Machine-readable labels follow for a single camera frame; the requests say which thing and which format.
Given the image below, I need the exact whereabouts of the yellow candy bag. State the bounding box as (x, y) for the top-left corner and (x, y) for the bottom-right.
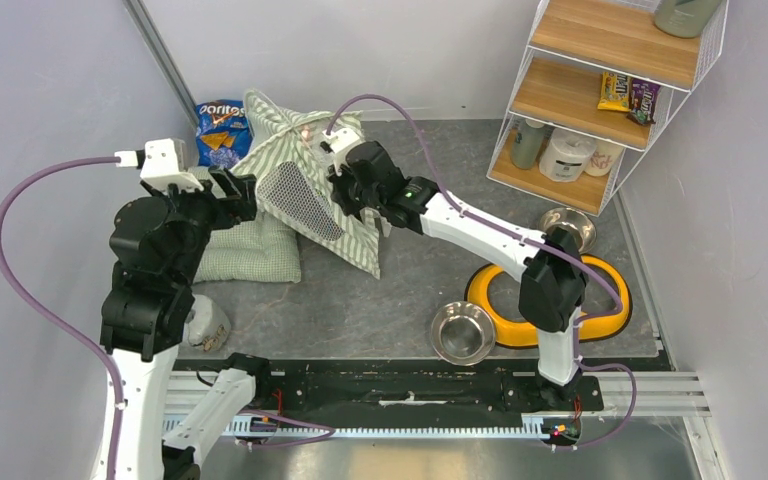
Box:
(597, 71), (631, 113)

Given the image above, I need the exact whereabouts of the aluminium rail frame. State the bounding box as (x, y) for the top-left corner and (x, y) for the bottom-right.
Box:
(163, 363), (710, 449)

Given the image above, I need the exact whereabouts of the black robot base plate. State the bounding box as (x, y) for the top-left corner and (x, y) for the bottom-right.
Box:
(261, 358), (605, 413)

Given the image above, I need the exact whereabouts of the white wire wooden shelf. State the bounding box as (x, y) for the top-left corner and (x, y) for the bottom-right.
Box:
(487, 0), (729, 215)

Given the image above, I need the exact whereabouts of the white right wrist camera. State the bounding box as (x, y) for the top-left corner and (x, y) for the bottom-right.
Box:
(320, 128), (364, 175)

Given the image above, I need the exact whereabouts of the cream printed cup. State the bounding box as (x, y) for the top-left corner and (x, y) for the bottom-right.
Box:
(584, 140), (625, 177)

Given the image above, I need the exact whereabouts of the green bottle shelf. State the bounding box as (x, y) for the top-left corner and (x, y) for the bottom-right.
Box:
(654, 0), (722, 39)
(510, 119), (547, 170)

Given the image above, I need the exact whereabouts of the dark purple candy bag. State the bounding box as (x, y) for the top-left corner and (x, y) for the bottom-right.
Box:
(627, 78), (661, 126)

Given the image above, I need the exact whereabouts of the steel bowl near shelf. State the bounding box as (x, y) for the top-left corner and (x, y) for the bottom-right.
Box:
(537, 207), (597, 254)

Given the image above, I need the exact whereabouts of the green checked pet cushion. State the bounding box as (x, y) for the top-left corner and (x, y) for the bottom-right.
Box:
(185, 165), (303, 286)

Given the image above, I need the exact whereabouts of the green bottle top shelf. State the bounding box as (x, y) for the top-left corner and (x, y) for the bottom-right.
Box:
(654, 0), (722, 39)

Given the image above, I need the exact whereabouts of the blue Doritos chip bag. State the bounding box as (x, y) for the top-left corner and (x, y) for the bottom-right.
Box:
(195, 99), (252, 169)

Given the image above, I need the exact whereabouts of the green bottle lower shelf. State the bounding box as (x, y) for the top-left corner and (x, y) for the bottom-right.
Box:
(510, 119), (547, 170)

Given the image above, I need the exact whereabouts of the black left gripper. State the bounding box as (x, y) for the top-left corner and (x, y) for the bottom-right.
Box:
(144, 161), (259, 283)

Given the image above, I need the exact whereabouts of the steel bowl front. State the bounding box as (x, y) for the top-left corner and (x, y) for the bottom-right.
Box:
(430, 301), (496, 367)

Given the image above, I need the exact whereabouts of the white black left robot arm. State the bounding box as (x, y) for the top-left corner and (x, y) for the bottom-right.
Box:
(94, 167), (274, 479)

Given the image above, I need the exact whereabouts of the white toilet paper roll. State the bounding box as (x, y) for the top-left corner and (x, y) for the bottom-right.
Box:
(539, 128), (597, 183)

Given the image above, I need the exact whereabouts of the green striped pet tent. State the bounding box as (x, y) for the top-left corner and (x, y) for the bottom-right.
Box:
(230, 89), (381, 279)

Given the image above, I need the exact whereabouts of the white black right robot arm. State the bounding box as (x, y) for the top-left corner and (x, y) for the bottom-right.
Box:
(319, 140), (588, 409)

